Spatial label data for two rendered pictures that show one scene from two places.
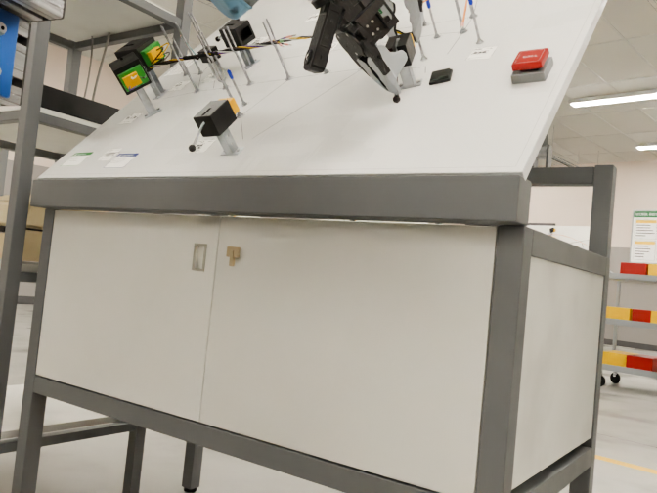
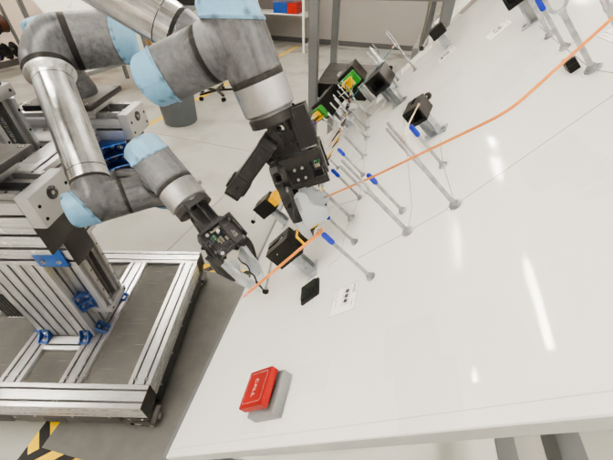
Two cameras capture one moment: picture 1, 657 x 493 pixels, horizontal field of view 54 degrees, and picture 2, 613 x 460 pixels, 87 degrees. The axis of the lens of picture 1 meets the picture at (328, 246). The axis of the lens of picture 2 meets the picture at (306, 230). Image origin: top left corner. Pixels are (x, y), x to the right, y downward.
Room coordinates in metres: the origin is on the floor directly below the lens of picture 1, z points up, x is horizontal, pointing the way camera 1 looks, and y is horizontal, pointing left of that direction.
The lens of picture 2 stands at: (1.04, -0.50, 1.53)
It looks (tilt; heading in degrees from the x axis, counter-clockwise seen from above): 41 degrees down; 68
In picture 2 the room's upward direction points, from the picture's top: straight up
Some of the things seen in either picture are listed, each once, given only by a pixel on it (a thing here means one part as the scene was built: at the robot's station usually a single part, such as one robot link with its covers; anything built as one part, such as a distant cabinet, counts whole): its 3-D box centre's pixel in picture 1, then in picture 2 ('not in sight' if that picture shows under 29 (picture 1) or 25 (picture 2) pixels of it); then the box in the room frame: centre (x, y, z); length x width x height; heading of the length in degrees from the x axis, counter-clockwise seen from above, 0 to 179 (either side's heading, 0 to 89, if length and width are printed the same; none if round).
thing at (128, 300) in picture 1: (120, 303); not in sight; (1.40, 0.43, 0.60); 0.55 x 0.02 x 0.39; 55
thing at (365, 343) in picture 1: (329, 337); not in sight; (1.09, -0.02, 0.60); 0.55 x 0.03 x 0.39; 55
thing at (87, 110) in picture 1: (44, 112); (358, 81); (1.84, 0.85, 1.09); 0.35 x 0.33 x 0.07; 55
